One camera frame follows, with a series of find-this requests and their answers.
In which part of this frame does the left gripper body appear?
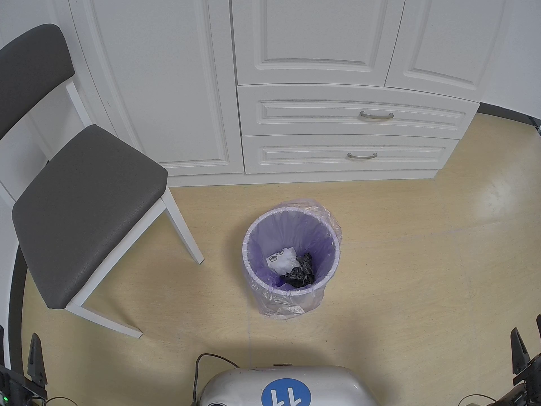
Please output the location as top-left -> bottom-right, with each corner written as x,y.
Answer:
0,365 -> 47,406

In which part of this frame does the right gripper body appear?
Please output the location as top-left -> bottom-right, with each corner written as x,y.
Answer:
486,353 -> 541,406

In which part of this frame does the black plastic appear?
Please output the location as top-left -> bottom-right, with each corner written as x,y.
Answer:
279,252 -> 315,288

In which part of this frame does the purple plastic bag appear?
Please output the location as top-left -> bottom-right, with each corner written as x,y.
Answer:
242,198 -> 342,321

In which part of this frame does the white printed wrapper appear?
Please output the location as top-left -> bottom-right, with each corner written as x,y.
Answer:
265,246 -> 298,273

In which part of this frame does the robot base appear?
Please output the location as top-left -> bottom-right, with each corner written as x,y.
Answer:
199,364 -> 379,406

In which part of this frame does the white trash bin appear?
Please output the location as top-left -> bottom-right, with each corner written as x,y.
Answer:
242,210 -> 341,297

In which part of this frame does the white chair with grey cushions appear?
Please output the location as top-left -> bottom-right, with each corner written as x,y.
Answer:
0,24 -> 205,338

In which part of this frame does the white wardrobe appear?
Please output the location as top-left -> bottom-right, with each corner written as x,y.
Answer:
46,0 -> 525,188

